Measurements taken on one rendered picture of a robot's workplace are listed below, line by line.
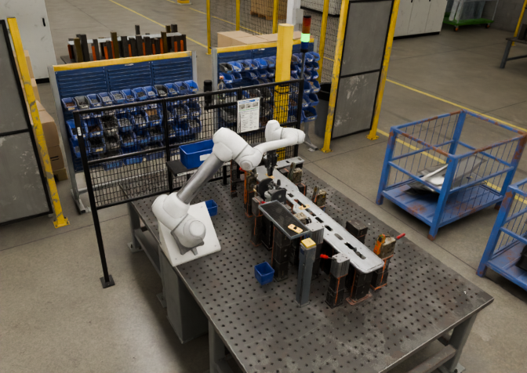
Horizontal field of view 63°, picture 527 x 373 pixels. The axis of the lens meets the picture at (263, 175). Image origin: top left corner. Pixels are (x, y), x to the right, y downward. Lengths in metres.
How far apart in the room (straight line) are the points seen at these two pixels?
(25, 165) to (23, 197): 0.34
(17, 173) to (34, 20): 4.91
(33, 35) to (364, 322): 7.76
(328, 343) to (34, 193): 3.17
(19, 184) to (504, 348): 4.32
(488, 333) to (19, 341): 3.53
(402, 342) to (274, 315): 0.73
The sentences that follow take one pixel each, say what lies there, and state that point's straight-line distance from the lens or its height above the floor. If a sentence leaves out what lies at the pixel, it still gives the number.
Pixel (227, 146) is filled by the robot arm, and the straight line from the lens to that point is 2.61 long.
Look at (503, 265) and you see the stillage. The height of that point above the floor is 0.16.
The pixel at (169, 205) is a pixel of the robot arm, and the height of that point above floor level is 1.14.
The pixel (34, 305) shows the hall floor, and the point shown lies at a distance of 4.02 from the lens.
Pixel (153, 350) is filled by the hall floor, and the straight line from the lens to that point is 3.45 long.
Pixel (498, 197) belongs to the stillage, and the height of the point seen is 0.19.
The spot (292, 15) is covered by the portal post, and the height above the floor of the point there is 1.47.
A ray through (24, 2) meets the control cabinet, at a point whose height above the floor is 1.43.
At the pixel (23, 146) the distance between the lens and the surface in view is 4.42.
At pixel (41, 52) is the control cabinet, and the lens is 9.16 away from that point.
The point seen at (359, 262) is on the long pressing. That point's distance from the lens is 2.62.
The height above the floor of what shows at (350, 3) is 1.95.
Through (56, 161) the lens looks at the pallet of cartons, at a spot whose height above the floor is 0.25.
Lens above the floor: 2.66
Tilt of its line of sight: 29 degrees down
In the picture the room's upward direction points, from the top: 3 degrees clockwise
